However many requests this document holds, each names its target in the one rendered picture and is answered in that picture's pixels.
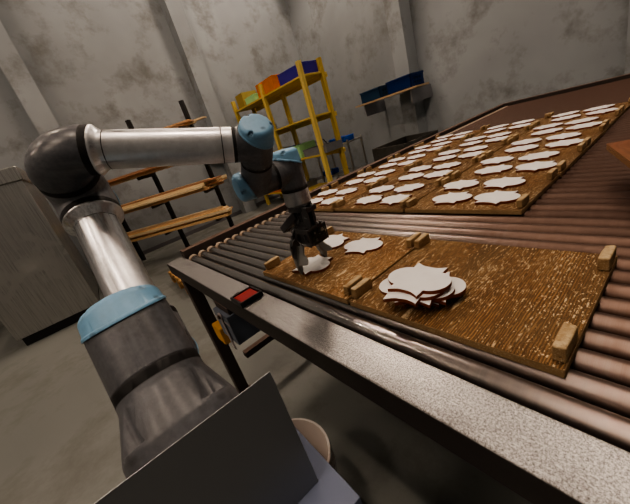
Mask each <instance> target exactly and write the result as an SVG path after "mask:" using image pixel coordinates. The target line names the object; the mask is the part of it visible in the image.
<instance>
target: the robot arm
mask: <svg viewBox="0 0 630 504"><path fill-rule="evenodd" d="M274 143H275V141H274V126H273V124H272V122H271V121H270V120H269V119H268V118H267V117H265V116H263V115H260V114H249V115H248V116H243V117H242V118H241V119H240V121H239V125H238V126H235V127H192V128H148V129H104V130H100V129H98V128H97V127H95V126H94V125H92V124H74V125H67V126H61V127H58V128H55V129H52V130H50V131H47V132H45V133H43V134H42V135H40V136H39V137H37V138H36V139H35V140H34V141H33V142H32V143H31V144H30V145H29V147H28V149H27V150H26V153H25V157H24V168H25V171H26V174H27V176H28V178H29V179H30V181H31V182H32V183H33V184H34V185H35V186H36V187H37V188H38V189H39V191H40V192H41V193H42V194H43V195H44V196H45V197H46V198H47V199H48V200H49V202H50V203H51V204H52V205H53V207H54V208H55V210H56V212H57V215H58V217H59V219H60V222H61V224H62V226H63V228H64V230H65V231H66V232H67V233H68V234H70V235H72V236H75V237H77V238H78V240H79V242H80V244H81V247H82V249H83V251H84V253H85V255H86V258H87V260H88V262H89V264H90V267H91V269H92V271H93V273H94V275H95V278H96V280H97V282H98V284H99V286H100V289H101V291H102V293H103V295H104V297H105V298H103V299H101V300H100V301H98V302H97V303H95V304H94V305H92V306H91V307H90V308H89V309H87V310H86V312H85V313H84V314H83V315H82V316H81V317H80V319H79V321H78V324H77V328H78V331H79V334H80V336H81V340H80V342H81V343H82V344H83V343H84V345H85V348H86V350H87V352H88V354H89V356H90V358H91V360H92V362H93V364H94V367H95V369H96V371H97V373H98V375H99V377H100V379H101V381H102V383H103V386H104V388H105V390H106V392H107V394H108V396H109V398H110V400H111V402H112V404H113V406H114V408H115V411H116V413H117V415H118V419H119V431H120V446H121V461H122V470H123V473H124V475H125V477H126V479H127V478H128V477H130V476H131V475H132V474H134V473H135V472H136V471H138V470H139V469H140V468H142V467H143V466H144V465H146V464H147V463H148V462H150V461H151V460H152V459H154V458H155V457H156V456H158V455H159V454H160V453H162V452H163V451H164V450H166V449H167V448H168V447H170V446H171V445H172V444H174V443H175V442H176V441H178V440H179V439H180V438H182V437H183V436H184V435H186V434H187V433H188V432H190V431H191V430H192V429H193V428H195V427H196V426H197V425H199V424H200V423H201V422H203V421H204V420H205V419H207V418H208V417H209V416H211V415H212V414H213V413H215V412H216V411H217V410H219V409H220V408H221V407H223V406H224V405H225V404H227V403H228V402H229V401H231V400H232V399H233V398H235V397H236V396H237V395H239V393H238V392H237V390H236V389H235V387H233V386H232V385H231V384H230V383H229V382H227V381H226V380H225V379H224V378H222V377H221V376H220V375H219V374H217V373H216V372H215V371H214V370H212V369H211V368H210V367H209V366H207V365H206V364H205V363H204V362H203V360H202V358H201V357H200V355H199V348H198V345H197V343H196V341H195V340H194V339H193V338H192V337H191V335H190V334H189V332H188V330H187V328H186V326H185V324H184V322H183V321H182V319H181V317H180V315H179V313H178V311H177V310H176V308H175V306H173V305H171V304H169V303H168V302H167V300H166V296H165V295H163V294H162V292H161V291H160V290H159V288H157V287H156V286H154V284H153V282H152V280H151V278H150V276H149V275H148V273H147V271H146V269H145V267H144V265H143V263H142V261H141V259H140V257H139V256H138V254H137V252H136V250H135V248H134V246H133V244H132V242H131V240H130V238H129V236H128V235H127V233H126V231H125V229H124V227H123V225H122V223H123V221H124V217H125V215H124V211H123V209H122V207H121V204H120V201H119V198H118V196H117V195H116V194H115V192H114V191H113V190H112V188H111V187H110V185H109V183H108V182H107V180H106V178H105V177H104V175H105V174H106V173H107V172H108V171H109V170H110V169H128V168H146V167H164V166H182V165H200V164H218V163H238V162H241V172H238V173H236V174H234V175H233V176H232V178H231V180H232V185H233V188H234V191H235V193H236V195H237V196H238V198H239V199H240V200H241V201H243V202H247V201H250V200H253V199H258V198H259V197H261V196H264V195H266V194H269V193H272V192H274V191H277V190H279V189H281V192H282V195H283V199H284V202H285V205H286V207H287V209H288V212H289V213H291V214H290V215H289V217H288V218H287V219H286V220H285V221H284V223H283V224H282V225H281V226H280V228H281V230H282V232H283V233H286V232H287V231H291V233H292V235H291V240H290V250H291V254H292V257H293V259H294V262H295V265H296V267H297V269H298V271H299V272H300V274H302V275H303V266H306V265H308V263H309V260H308V258H307V257H306V256H305V251H304V246H303V245H300V243H301V244H306V246H307V247H310V248H312V246H315V245H316V247H317V250H319V251H320V255H321V256H323V257H327V251H328V250H332V247H331V246H330V245H328V244H326V243H325V242H324V240H325V239H327V238H329V235H328V231H327V227H326V224H325V221H320V220H316V216H315V213H314V209H316V204H312V202H311V196H310V192H309V189H308V185H307V181H306V177H305V174H304V170H303V166H302V161H301V158H300V155H299V153H298V150H297V149H296V148H295V147H289V148H285V149H281V150H278V151H275V152H273V146H274ZM324 226H325V227H324ZM325 230H326V231H325ZM299 242H300V243H299Z"/></svg>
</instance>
